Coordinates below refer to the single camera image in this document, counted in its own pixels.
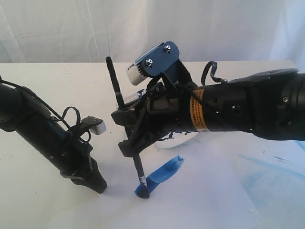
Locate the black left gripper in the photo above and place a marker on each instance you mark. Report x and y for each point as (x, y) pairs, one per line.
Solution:
(79, 166)

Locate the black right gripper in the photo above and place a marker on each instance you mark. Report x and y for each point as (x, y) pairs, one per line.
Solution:
(160, 115)

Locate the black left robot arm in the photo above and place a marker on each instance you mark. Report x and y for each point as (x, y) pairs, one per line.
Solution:
(57, 137)

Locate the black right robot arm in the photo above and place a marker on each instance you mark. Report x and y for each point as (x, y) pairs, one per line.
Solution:
(269, 105)

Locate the white plate with blue paint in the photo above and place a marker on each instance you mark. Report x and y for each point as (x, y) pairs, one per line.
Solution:
(173, 139)

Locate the white backdrop curtain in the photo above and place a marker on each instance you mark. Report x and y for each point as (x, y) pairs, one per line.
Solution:
(90, 30)

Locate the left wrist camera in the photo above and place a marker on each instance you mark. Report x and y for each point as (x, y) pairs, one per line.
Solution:
(95, 125)

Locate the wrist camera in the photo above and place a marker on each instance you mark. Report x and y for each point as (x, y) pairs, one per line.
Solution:
(95, 125)
(155, 61)

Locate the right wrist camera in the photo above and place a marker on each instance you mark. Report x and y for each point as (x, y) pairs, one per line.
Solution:
(155, 61)

